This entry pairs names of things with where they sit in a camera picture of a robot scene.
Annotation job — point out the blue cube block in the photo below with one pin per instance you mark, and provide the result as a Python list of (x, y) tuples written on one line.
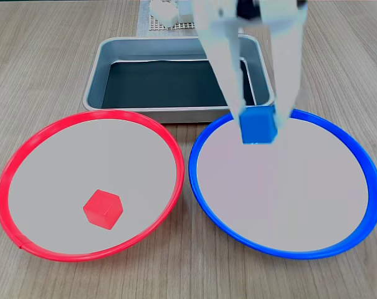
[(258, 126)]

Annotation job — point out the red cube block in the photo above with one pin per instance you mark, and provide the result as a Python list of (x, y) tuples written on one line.
[(102, 209)]

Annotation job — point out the black tray liner mat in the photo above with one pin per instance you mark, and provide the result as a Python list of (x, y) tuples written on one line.
[(163, 84)]

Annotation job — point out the silver metal tray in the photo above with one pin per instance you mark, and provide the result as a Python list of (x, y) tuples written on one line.
[(94, 87)]

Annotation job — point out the white perforated mat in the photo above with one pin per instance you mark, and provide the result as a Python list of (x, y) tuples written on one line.
[(143, 18)]

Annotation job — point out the blue-rimmed white dish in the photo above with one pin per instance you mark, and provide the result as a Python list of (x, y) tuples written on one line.
[(284, 193)]

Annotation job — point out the red-rimmed white dish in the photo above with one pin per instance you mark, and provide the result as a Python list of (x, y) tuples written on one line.
[(91, 162)]

